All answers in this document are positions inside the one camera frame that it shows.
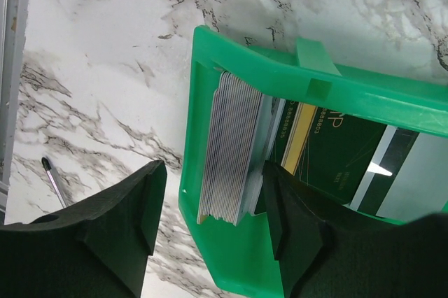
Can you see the green plastic bin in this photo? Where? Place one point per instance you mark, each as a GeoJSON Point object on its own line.
{"type": "Point", "coordinates": [240, 257]}

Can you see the stack of credit cards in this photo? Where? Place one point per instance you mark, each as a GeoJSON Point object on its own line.
{"type": "Point", "coordinates": [242, 130]}

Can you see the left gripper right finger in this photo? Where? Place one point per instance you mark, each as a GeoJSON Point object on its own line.
{"type": "Point", "coordinates": [327, 250]}

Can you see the grey magnetic stripe card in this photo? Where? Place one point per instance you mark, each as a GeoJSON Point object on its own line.
{"type": "Point", "coordinates": [406, 177]}

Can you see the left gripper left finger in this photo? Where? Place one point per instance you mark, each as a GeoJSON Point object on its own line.
{"type": "Point", "coordinates": [98, 247]}

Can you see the aluminium rail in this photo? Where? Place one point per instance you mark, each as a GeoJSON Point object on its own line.
{"type": "Point", "coordinates": [14, 15]}

